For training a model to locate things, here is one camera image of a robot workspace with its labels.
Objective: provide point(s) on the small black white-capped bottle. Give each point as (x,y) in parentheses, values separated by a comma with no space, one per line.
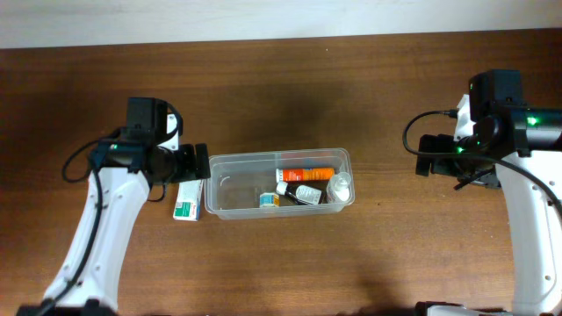
(300,194)

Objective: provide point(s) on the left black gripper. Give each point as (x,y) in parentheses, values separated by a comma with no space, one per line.
(200,161)

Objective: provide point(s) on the white tube bottle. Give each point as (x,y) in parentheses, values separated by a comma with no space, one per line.
(338,189)

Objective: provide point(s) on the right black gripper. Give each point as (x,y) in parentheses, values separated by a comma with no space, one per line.
(424,154)

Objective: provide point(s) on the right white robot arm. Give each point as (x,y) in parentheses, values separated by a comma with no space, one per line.
(519,151)

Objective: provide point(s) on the white green medicine box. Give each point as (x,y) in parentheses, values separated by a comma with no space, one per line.
(187,207)

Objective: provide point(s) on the clear plastic container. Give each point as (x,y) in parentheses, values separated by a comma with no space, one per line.
(238,180)

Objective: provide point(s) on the gold lid balm jar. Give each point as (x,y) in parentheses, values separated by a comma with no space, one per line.
(269,200)

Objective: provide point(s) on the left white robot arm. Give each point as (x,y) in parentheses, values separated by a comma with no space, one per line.
(121,176)

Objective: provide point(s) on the orange glue stick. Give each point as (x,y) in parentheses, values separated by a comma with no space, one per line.
(304,175)

